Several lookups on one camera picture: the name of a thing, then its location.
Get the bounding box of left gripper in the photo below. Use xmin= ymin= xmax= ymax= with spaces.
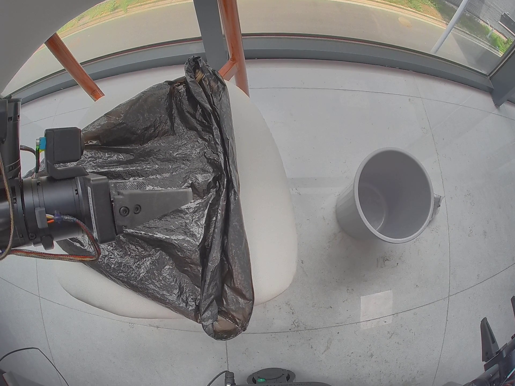
xmin=16 ymin=175 xmax=194 ymax=250

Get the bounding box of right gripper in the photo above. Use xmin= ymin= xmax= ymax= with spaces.
xmin=463 ymin=296 xmax=515 ymax=386

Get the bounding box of black plastic bag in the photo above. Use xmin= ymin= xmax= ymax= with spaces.
xmin=24 ymin=55 xmax=255 ymax=341

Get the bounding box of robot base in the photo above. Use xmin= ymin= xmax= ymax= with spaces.
xmin=237 ymin=368 xmax=334 ymax=386

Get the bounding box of white trash bin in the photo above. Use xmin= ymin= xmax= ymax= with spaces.
xmin=336 ymin=147 xmax=436 ymax=244

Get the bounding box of white cushioned wooden chair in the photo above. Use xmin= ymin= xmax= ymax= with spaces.
xmin=0 ymin=0 xmax=314 ymax=321

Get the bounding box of window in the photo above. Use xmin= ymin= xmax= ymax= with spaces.
xmin=0 ymin=0 xmax=515 ymax=107

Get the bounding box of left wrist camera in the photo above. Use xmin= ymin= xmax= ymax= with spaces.
xmin=35 ymin=127 xmax=89 ymax=181

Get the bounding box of black cable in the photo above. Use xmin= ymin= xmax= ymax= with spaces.
xmin=0 ymin=347 xmax=69 ymax=386
xmin=207 ymin=370 xmax=236 ymax=386

